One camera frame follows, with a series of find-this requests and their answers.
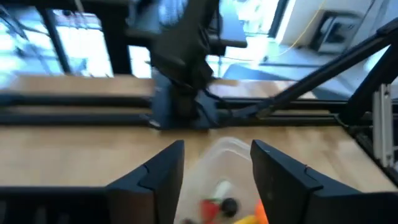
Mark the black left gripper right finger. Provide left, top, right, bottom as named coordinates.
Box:
left=250, top=139, right=365, bottom=224

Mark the small dark toy berry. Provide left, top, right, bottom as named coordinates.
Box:
left=221, top=198, right=239, bottom=218

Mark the black aluminium table frame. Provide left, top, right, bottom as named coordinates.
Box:
left=0, top=18, right=398, bottom=187

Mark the thin yellow cord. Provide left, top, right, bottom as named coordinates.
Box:
left=267, top=0, right=326, bottom=60

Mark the grey cabinet unit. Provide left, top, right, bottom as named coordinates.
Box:
left=309, top=8, right=363, bottom=54

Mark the small yellow toy piece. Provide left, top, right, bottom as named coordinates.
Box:
left=234, top=215, right=261, bottom=224

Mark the clear plastic tupperware container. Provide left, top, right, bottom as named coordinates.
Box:
left=174, top=136, right=271, bottom=224

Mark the silver aluminium extrusion post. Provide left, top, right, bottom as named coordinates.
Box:
left=372, top=83, right=393, bottom=169

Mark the orange toy fruit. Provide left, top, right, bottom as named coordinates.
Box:
left=254, top=198, right=269, bottom=224

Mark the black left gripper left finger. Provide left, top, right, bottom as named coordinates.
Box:
left=105, top=139, right=185, bottom=224

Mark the small red toy strawberry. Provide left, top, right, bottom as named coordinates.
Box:
left=200, top=199, right=221, bottom=224

